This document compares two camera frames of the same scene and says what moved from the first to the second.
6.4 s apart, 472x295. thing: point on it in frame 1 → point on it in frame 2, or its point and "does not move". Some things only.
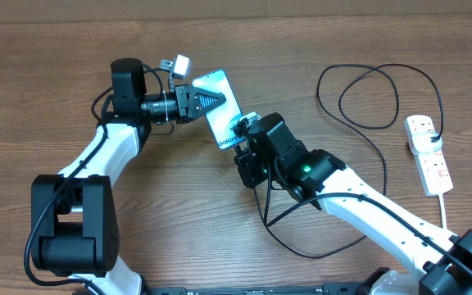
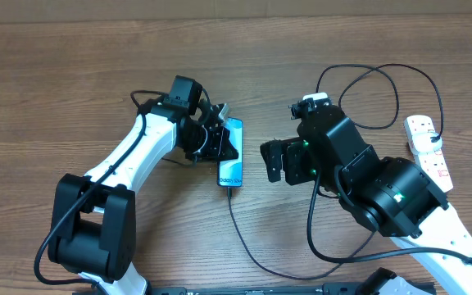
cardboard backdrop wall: (33, 11) does not move
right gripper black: (247, 163) → (295, 152)
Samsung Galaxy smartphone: (223, 121) → (229, 172)
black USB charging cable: (290, 247) → (379, 70)
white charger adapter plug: (422, 143) does not move
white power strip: (433, 167) does not move
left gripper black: (195, 93) → (220, 145)
